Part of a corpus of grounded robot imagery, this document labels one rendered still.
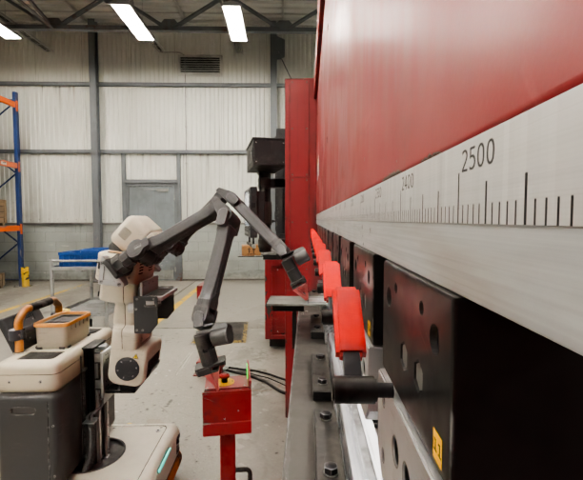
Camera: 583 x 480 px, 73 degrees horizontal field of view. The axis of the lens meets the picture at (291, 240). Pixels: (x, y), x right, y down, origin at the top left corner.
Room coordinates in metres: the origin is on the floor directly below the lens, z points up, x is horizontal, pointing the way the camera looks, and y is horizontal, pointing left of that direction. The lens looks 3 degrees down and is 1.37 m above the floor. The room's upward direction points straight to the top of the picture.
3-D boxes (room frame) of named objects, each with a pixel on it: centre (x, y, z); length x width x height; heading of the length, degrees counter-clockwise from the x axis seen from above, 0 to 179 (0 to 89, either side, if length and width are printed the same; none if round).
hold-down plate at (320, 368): (1.21, -0.09, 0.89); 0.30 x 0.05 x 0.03; 178
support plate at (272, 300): (1.81, -0.02, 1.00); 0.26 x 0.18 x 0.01; 88
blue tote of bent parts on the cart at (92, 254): (4.49, 2.31, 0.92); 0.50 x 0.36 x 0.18; 91
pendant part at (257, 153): (3.08, 0.20, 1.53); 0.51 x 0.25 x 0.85; 12
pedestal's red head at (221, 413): (1.37, 0.23, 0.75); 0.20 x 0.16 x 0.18; 9
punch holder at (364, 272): (0.43, -0.12, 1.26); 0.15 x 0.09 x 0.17; 178
